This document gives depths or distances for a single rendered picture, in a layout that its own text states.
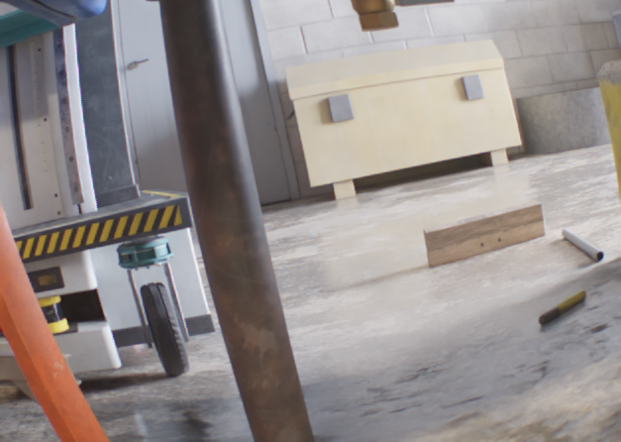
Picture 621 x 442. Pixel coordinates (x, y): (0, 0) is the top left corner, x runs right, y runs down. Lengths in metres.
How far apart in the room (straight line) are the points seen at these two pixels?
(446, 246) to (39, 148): 1.07
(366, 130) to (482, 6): 1.40
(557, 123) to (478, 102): 0.57
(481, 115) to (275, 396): 4.45
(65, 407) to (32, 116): 1.16
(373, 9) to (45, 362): 0.47
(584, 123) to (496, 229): 2.98
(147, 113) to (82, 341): 4.42
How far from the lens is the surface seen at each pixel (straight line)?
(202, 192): 0.88
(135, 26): 6.07
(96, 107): 2.10
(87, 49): 2.11
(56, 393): 0.90
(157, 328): 1.68
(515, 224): 2.47
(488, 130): 5.30
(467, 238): 2.45
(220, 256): 0.89
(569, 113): 5.42
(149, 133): 6.01
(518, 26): 6.10
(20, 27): 1.93
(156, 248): 1.71
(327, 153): 5.22
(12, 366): 1.00
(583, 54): 6.22
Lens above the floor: 0.39
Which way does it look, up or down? 3 degrees down
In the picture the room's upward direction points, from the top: 12 degrees counter-clockwise
